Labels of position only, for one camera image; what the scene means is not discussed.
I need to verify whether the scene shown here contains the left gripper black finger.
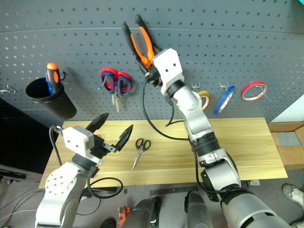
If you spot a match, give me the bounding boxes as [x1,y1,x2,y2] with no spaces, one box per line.
[85,113,110,132]
[113,124,134,153]

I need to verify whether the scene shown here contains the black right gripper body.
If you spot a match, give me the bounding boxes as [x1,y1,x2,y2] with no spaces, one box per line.
[144,67,163,87]

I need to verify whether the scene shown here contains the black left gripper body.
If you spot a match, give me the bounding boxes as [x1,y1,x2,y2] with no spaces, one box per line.
[89,133,117,164]

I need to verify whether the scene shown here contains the orange and black pliers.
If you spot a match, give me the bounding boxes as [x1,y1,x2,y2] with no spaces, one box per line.
[121,14,160,69]

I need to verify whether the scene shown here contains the yellow tape roll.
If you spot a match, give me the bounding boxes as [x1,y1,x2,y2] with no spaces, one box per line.
[197,90,213,112]

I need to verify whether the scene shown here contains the blue tape roll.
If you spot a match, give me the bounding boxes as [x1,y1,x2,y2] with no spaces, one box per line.
[213,85,236,116]

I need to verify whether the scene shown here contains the grey pegboard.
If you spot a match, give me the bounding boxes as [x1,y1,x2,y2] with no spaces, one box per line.
[0,0,304,122]

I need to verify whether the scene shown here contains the red tape roll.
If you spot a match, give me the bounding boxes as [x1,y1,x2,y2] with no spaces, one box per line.
[241,81,268,103]

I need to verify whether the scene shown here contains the red and blue scissors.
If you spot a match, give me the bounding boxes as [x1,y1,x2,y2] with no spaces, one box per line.
[99,67,133,113]

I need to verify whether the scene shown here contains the black holder cup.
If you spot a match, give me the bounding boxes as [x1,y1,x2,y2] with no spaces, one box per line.
[25,77,77,121]

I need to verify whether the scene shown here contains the orange blue black screwdriver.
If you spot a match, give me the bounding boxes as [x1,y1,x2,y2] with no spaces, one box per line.
[45,62,60,95]

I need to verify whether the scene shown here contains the orange object on floor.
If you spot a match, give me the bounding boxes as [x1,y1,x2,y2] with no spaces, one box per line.
[117,205,132,226]

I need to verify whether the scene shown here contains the black metal bar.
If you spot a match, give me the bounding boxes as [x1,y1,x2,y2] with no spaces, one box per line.
[149,185,199,196]

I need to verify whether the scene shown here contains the dark rounded shape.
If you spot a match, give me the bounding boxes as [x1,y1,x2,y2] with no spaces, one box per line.
[184,190,215,228]
[120,196,162,228]

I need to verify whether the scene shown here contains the black shoe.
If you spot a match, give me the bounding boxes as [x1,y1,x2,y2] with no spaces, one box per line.
[99,218,117,228]

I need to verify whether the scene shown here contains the brown cardboard box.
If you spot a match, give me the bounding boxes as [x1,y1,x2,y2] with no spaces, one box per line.
[267,122,304,171]

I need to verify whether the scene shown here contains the grey camouflage shoe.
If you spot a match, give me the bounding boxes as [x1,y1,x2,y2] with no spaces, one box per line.
[282,183,304,209]

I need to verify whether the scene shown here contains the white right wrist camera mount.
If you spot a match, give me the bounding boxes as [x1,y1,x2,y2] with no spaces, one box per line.
[152,48,185,95]

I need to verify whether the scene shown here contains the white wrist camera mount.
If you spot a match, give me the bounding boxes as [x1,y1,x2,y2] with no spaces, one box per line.
[152,48,185,95]
[62,126,104,165]

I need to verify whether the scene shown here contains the black handled scissors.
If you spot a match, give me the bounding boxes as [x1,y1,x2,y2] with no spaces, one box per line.
[131,138,152,171]

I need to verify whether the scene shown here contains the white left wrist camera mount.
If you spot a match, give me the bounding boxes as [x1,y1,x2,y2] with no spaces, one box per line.
[62,126,104,165]

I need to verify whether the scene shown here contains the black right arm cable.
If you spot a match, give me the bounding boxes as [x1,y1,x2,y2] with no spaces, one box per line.
[141,79,228,198]

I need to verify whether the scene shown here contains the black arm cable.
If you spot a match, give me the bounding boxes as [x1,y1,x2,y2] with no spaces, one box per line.
[141,79,228,198]
[48,125,124,200]

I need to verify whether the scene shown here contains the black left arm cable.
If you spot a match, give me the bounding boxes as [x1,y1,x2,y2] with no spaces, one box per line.
[48,125,124,200]

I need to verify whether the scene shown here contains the thin floor cables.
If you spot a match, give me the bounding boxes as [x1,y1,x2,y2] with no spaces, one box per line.
[0,187,48,224]

